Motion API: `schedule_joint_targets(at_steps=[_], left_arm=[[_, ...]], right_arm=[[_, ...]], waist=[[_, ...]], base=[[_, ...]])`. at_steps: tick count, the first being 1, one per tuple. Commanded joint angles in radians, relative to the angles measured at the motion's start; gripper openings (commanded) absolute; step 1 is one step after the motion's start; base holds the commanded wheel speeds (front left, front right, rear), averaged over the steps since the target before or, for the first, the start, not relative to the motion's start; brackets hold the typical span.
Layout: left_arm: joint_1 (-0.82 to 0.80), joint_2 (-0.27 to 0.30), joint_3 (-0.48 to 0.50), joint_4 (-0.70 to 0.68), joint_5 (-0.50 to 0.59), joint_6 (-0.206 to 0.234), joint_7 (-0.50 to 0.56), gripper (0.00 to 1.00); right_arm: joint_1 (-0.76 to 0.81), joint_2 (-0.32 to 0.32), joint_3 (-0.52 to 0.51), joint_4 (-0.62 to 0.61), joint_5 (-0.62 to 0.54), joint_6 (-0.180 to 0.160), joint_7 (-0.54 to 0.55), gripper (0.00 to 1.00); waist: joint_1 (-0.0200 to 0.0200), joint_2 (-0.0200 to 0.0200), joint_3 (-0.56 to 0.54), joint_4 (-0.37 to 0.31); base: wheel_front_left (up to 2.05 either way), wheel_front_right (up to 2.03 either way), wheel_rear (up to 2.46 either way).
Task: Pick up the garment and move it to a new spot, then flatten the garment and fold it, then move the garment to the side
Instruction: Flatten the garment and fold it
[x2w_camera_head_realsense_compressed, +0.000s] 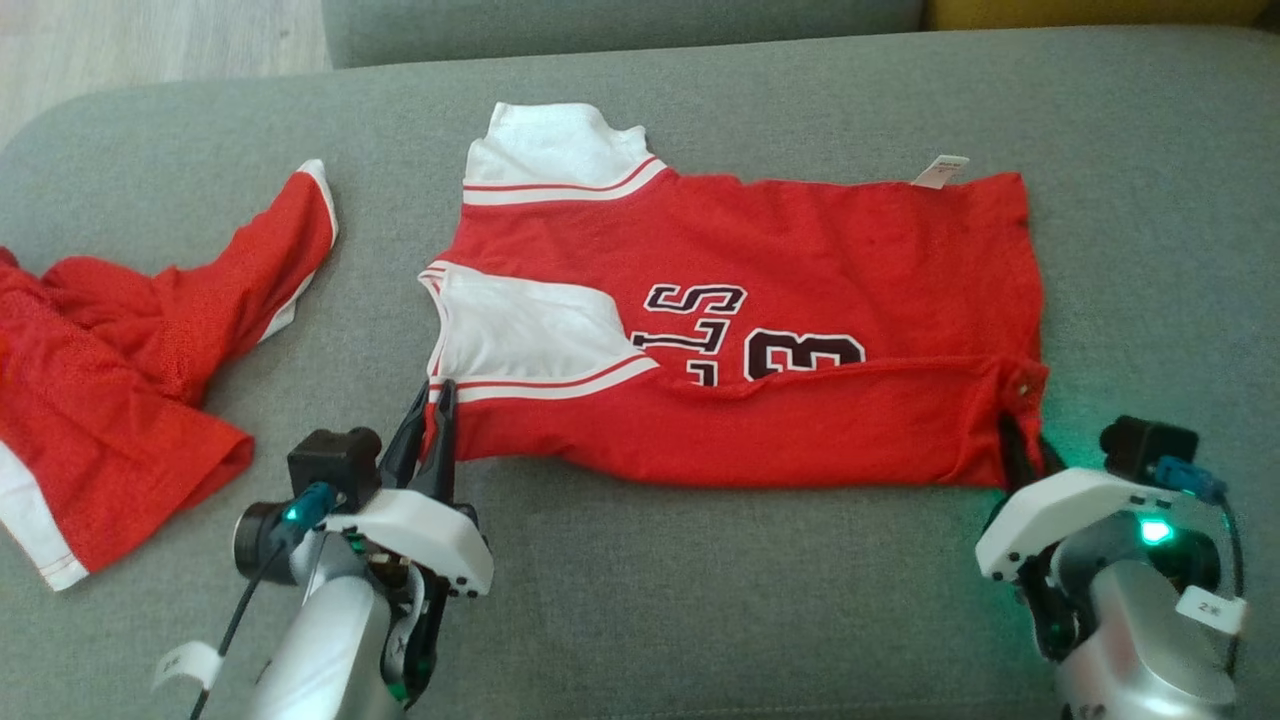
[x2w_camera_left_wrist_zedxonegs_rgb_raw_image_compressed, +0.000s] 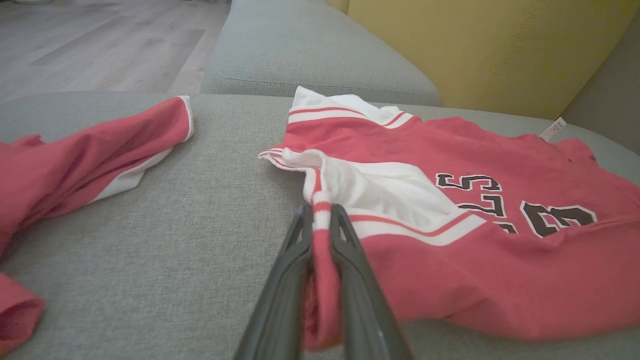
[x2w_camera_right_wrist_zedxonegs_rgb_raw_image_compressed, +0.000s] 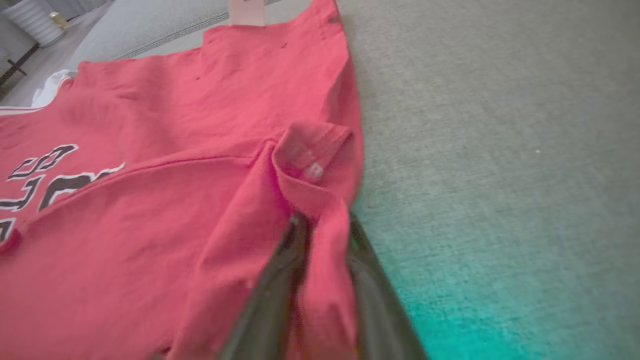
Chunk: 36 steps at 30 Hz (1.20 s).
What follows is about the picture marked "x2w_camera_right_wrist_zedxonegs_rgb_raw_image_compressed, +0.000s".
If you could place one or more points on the red jersey with black lettering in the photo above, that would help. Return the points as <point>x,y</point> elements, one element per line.
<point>150,225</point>

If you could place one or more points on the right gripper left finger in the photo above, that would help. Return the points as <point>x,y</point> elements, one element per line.
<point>270,305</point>

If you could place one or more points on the small pale yellow object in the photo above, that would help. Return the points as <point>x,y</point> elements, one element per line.
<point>60,21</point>

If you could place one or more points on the small grey sofa cushion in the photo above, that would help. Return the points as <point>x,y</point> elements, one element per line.
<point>140,25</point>

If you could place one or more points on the white ribbed basket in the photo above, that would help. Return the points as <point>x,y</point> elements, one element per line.
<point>30,20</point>

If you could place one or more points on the large grey sofa seat cushion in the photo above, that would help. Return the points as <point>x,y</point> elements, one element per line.
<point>500,150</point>

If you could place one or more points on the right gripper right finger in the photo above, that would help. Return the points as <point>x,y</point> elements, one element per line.
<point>380,305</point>

